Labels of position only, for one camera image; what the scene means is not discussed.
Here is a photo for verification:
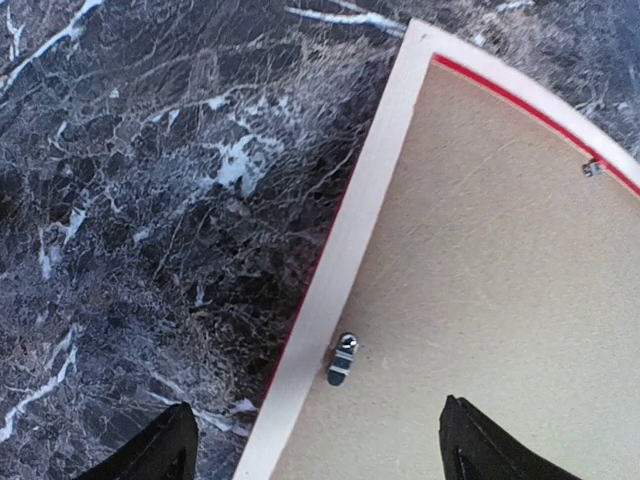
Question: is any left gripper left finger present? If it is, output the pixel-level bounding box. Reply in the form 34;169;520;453
77;402;199;480

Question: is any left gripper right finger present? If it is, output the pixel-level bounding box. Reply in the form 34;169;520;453
439;395;578;480

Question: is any red wooden picture frame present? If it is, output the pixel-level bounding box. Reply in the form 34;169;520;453
234;19;639;479

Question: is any brown cardboard backing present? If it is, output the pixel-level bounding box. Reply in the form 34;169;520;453
274;64;639;479

